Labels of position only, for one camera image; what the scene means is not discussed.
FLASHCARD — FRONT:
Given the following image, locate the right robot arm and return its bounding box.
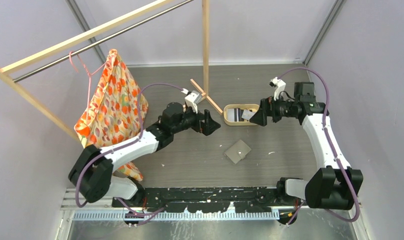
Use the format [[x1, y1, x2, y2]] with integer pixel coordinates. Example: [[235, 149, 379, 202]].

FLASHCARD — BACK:
[[249, 78, 364, 210]]

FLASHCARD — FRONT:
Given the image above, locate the striped credit card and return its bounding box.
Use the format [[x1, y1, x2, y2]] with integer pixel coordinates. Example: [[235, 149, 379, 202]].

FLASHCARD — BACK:
[[226, 108, 244, 123]]

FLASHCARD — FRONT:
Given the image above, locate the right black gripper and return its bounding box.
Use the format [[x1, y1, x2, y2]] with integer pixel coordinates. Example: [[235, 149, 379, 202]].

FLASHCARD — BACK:
[[249, 91, 299, 127]]

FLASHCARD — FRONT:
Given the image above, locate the oval wooden tray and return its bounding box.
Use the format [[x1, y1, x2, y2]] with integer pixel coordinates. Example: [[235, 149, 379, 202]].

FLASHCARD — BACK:
[[223, 104, 260, 127]]

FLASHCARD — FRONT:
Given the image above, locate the wooden clothes rack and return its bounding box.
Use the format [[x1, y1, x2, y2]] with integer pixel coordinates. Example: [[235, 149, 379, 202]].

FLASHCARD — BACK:
[[0, 0, 224, 143]]

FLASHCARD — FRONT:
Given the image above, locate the pink wire hanger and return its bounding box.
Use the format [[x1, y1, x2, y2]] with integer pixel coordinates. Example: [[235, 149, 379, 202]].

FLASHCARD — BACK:
[[68, 50, 107, 110]]

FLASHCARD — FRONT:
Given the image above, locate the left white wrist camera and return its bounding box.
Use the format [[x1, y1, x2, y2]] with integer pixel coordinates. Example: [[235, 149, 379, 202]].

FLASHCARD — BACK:
[[181, 88, 203, 113]]

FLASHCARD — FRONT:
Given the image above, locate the aluminium frame rail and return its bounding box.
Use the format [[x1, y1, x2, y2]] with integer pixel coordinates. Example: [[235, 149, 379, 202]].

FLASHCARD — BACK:
[[60, 185, 362, 222]]

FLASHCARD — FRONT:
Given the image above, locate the purple cable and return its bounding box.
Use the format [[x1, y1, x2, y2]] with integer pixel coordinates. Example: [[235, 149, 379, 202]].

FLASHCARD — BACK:
[[277, 67, 361, 223], [75, 82, 190, 209]]

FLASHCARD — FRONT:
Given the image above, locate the metal rack rod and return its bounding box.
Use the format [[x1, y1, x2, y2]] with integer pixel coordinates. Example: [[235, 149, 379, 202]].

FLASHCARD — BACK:
[[1, 0, 192, 83]]

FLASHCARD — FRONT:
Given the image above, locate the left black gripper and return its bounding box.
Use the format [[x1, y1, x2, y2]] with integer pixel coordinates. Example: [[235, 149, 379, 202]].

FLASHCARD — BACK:
[[171, 103, 220, 136]]

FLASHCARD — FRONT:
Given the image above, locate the floral orange cloth bag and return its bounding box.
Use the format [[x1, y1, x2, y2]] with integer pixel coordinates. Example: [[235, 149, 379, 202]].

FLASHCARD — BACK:
[[74, 48, 149, 182]]

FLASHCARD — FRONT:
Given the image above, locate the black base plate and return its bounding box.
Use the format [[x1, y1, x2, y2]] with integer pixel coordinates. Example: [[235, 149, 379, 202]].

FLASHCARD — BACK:
[[112, 186, 301, 213]]

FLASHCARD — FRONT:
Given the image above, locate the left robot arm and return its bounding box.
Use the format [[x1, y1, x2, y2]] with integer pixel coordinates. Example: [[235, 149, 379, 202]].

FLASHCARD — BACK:
[[68, 102, 221, 208]]

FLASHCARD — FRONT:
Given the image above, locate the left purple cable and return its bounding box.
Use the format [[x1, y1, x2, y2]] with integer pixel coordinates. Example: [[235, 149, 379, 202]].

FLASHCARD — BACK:
[[75, 82, 190, 209]]

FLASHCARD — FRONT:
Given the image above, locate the white credit card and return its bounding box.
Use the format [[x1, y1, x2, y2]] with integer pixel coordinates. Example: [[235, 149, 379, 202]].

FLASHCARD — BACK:
[[241, 109, 255, 121]]

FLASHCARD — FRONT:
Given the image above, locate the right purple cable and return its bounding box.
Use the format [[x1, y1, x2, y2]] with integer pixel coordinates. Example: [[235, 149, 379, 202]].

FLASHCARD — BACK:
[[277, 67, 361, 223]]

